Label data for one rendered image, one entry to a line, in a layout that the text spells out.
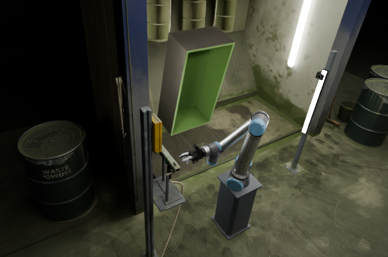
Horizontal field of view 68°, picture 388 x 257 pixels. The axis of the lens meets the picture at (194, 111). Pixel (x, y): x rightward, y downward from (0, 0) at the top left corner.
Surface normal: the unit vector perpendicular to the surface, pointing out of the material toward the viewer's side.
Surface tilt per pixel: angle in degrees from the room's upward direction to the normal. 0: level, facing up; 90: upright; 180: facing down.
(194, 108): 12
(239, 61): 57
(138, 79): 90
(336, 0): 90
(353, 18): 90
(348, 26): 90
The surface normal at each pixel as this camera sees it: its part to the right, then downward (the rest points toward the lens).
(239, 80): 0.48, -0.04
